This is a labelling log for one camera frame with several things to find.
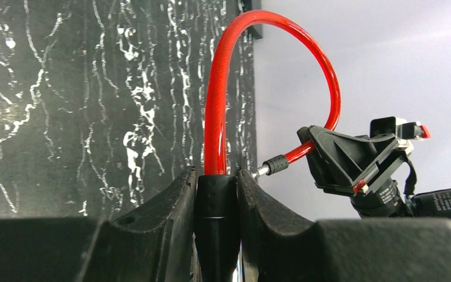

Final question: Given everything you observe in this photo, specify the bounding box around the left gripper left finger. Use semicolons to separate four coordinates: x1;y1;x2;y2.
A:
0;167;197;281

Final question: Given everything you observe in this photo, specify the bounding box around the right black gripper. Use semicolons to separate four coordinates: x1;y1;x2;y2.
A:
297;125;415;218

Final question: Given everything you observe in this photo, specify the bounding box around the red cable lock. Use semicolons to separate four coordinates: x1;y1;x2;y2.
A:
194;10;341;281

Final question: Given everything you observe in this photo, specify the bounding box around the black corner box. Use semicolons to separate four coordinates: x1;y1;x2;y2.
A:
242;0;264;40

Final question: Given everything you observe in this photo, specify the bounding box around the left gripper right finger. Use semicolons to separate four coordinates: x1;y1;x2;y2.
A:
237;170;451;281

